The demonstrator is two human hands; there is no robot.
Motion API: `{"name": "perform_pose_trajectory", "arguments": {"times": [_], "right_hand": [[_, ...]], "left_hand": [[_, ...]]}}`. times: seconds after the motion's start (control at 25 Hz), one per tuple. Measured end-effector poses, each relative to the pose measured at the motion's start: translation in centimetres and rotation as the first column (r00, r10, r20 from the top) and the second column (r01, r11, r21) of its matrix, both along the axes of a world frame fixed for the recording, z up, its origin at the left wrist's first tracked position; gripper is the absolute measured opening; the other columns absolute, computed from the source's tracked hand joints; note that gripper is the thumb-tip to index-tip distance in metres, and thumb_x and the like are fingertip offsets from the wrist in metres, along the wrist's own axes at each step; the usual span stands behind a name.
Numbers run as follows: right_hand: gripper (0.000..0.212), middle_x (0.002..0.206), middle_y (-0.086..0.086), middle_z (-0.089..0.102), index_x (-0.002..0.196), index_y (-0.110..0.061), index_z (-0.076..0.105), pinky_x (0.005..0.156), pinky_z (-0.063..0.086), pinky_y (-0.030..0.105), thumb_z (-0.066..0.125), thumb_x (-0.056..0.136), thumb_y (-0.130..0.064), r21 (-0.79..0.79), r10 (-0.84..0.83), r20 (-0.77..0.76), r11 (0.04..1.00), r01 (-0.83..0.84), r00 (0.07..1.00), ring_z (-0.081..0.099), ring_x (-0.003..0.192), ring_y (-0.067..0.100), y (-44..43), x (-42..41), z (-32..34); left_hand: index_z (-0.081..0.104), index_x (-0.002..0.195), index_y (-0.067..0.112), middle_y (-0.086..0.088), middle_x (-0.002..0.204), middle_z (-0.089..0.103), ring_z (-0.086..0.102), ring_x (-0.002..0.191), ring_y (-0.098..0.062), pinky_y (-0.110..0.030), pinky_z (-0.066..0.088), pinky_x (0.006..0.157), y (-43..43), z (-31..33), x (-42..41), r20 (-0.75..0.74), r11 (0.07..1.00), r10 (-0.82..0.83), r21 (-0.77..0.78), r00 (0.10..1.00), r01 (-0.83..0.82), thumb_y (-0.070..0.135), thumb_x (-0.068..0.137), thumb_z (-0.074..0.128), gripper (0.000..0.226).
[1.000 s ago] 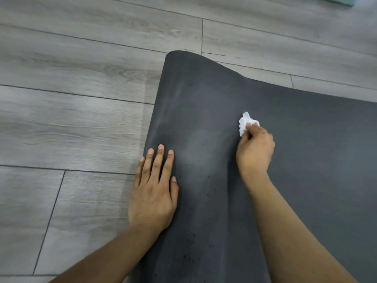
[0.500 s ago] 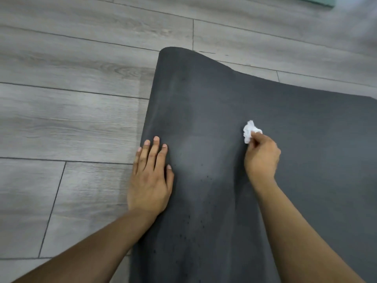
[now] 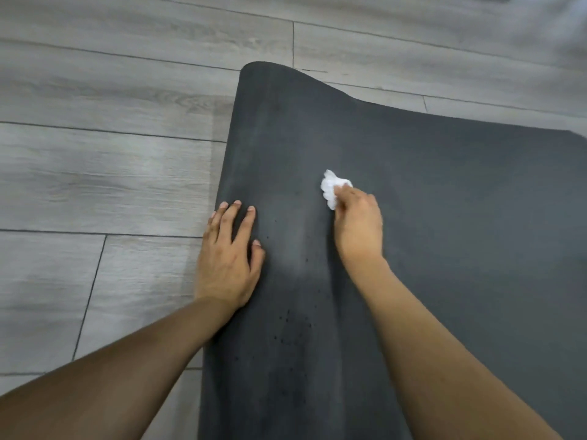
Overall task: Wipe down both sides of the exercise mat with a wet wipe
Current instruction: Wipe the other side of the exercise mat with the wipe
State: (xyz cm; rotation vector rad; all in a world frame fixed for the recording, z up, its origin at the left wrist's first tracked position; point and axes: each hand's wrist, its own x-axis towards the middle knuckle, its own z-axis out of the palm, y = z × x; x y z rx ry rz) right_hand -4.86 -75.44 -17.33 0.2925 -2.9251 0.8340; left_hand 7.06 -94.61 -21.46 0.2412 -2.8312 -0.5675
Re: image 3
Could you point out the person's left middle finger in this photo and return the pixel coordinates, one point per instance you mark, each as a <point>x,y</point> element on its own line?
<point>229,222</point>

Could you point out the person's left thumb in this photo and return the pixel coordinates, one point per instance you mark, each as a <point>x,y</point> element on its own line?
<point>257,257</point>

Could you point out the person's right fingers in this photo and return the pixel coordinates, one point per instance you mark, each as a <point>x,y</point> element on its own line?
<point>349,196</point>

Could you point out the person's left little finger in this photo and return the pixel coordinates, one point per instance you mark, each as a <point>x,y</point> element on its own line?
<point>208,226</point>

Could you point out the white tissue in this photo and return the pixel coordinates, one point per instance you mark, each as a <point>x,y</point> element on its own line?
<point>329,185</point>

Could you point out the dark grey yoga mat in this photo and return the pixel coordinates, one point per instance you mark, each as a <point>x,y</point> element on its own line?
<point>435,251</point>

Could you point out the person's right hand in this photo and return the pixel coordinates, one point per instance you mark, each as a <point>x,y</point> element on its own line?
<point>360,229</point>

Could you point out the person's right forearm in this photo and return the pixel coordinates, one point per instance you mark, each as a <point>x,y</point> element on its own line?
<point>440,361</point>

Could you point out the person's left hand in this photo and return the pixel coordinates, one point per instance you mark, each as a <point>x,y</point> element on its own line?
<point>224,270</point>

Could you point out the person's left forearm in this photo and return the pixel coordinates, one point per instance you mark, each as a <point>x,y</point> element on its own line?
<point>119,375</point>

